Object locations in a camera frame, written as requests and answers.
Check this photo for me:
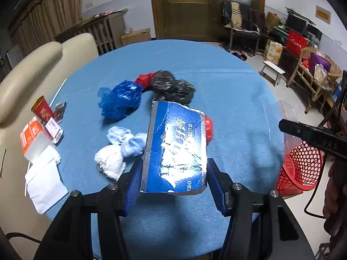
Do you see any clear plastic packaging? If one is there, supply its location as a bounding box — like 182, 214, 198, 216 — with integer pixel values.
264, 100, 302, 166

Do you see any blue toothpaste box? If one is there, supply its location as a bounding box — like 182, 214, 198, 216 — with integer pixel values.
141, 102, 207, 195

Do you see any person's right hand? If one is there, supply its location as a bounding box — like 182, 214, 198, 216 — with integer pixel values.
322, 162, 347, 236

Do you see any white crumpled tissue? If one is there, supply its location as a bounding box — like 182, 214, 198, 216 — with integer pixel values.
94, 144, 126, 181

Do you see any red mesh waste basket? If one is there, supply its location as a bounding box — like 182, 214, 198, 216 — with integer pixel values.
275, 141, 323, 197

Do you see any white-blue crumpled bag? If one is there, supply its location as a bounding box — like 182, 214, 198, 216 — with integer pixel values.
106, 126, 148, 157

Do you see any white flat napkin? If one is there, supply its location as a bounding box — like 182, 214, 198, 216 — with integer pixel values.
25, 145, 68, 214

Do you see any rattan armchair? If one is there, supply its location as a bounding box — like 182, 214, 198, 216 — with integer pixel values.
286, 47, 342, 113

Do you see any red plastic bag ball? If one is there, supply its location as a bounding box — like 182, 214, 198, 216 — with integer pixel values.
205, 116, 213, 144

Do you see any purple bag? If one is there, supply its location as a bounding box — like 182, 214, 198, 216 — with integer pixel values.
309, 52, 331, 76

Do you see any small white barcode box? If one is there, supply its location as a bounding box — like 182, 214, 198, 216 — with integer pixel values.
45, 117, 64, 144

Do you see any white long straw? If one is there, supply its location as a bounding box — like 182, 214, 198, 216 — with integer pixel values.
24, 79, 67, 197

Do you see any small white stool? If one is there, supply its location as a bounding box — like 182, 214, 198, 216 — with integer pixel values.
259, 60, 285, 87

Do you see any blue plastic bag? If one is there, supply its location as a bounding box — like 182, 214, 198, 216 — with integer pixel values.
98, 80, 143, 121

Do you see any blue round tablecloth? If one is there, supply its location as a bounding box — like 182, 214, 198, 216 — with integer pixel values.
57, 40, 283, 259

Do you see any orange white carton box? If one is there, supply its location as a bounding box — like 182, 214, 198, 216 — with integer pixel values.
20, 116, 55, 164

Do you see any dark snack wrapper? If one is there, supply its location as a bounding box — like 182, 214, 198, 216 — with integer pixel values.
54, 102, 67, 123

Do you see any red gift bag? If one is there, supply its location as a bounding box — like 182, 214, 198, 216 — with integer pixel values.
285, 30, 308, 57

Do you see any yellow white snack carton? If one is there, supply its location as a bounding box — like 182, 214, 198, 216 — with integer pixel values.
263, 39, 283, 65

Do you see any red paper cup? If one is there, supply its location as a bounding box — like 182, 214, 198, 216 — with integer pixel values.
31, 96, 54, 125

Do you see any black plastic bag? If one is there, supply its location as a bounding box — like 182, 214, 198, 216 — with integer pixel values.
152, 70, 196, 105

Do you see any red plastic bag behind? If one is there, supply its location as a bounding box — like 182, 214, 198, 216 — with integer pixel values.
135, 72, 156, 92

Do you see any pair of slippers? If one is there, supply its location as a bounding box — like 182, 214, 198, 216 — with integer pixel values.
231, 50, 254, 62

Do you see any cream leather armchair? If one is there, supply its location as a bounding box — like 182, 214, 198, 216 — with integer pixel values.
0, 32, 100, 260

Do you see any black metal armchair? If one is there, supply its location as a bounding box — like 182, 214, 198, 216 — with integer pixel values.
222, 1, 269, 56

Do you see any cardboard box by radiator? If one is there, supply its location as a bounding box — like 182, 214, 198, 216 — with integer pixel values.
121, 28, 151, 46

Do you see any radiator cover cabinet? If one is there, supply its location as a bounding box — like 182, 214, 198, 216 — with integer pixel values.
55, 8, 128, 55

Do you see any wooden door with glass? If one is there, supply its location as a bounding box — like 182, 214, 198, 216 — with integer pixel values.
151, 0, 265, 42

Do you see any beige curtain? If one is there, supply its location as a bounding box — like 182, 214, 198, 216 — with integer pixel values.
8, 0, 82, 57

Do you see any black cable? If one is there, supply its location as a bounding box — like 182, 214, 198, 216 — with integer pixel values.
303, 154, 330, 219

